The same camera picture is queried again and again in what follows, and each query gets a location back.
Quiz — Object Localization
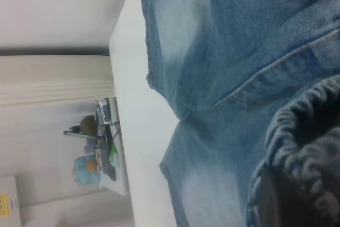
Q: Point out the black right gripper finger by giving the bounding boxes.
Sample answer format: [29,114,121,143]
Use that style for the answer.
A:
[259,170,324,227]

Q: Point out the white desk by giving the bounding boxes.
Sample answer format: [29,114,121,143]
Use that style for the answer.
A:
[99,96,131,196]

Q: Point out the white cabinet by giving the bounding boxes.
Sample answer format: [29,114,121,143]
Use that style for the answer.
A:
[0,175,22,227]

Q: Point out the blue denim pants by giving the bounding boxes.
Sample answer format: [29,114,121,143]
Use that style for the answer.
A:
[138,0,340,227]

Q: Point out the yellow label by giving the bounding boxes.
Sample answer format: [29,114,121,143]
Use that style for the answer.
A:
[0,193,11,218]

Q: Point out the beige curtain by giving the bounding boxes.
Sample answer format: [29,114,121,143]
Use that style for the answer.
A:
[0,55,115,107]

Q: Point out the grey blue device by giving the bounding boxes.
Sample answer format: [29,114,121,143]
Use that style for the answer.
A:
[96,98,113,124]

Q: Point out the blue patterned bag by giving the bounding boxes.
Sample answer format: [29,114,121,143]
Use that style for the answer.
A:
[72,156,104,186]

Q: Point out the brown round object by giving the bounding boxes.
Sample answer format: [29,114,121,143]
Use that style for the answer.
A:
[80,114,97,135]

